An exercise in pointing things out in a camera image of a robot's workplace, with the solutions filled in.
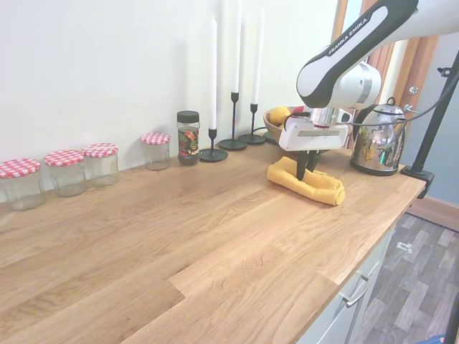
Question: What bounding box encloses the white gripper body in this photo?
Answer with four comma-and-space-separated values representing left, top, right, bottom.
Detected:
278, 115, 351, 153

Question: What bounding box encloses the yellow cloth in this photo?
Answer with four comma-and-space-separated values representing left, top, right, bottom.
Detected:
266, 156, 346, 206

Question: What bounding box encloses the wooden fruit bowl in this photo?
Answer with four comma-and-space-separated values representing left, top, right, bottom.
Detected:
262, 106, 354, 156

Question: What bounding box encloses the yellow lemon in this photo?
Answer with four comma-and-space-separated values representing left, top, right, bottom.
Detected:
268, 106, 292, 125

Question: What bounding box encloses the medium black candle holder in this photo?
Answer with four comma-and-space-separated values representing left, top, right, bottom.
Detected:
237, 102, 266, 145

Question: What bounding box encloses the tall black candle holder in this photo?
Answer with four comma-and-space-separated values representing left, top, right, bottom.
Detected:
217, 91, 248, 151

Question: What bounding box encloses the stainless steel kettle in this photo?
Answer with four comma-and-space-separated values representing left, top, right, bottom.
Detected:
349, 96, 410, 177

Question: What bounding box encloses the tall white candle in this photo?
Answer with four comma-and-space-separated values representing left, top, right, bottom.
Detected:
231, 0, 241, 95
209, 16, 218, 130
250, 6, 265, 105

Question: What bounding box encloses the short black candle holder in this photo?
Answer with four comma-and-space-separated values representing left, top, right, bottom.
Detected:
199, 127, 229, 163

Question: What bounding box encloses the coffee jar black lid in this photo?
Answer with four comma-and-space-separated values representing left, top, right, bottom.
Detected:
176, 110, 201, 168

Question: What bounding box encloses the glass jar red checked lid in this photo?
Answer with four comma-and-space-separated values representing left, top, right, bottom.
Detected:
44, 149, 87, 198
141, 132, 171, 171
82, 143, 120, 188
0, 158, 47, 211

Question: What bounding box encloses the orange wooden door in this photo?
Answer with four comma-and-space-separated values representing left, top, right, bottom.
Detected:
329, 0, 440, 171

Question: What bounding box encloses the white kitchen cabinet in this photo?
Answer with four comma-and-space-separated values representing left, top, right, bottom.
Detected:
297, 214, 399, 344

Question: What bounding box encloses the black stand pole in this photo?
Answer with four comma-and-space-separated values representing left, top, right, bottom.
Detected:
443, 295, 459, 344

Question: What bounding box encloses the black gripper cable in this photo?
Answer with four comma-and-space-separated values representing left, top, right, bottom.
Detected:
285, 79, 459, 126

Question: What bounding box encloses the black clamp camera stand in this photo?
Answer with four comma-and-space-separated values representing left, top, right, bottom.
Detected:
400, 49, 459, 200

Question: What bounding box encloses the silver drawer handle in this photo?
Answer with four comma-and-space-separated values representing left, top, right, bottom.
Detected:
342, 274, 370, 308

